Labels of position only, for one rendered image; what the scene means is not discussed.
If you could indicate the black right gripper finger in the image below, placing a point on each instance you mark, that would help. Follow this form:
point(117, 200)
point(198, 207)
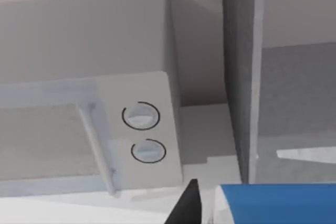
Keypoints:
point(189, 207)

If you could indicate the blue and white bottle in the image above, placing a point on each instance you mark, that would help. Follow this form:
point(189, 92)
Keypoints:
point(283, 204)

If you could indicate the round microwave knob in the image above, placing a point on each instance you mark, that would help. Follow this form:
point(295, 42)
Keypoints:
point(148, 151)
point(141, 116)

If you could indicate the pale microwave door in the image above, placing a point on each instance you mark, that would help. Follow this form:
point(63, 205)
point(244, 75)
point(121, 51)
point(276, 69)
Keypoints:
point(39, 140)

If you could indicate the pale microwave oven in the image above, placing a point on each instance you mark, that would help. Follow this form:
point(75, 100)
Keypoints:
point(86, 40)

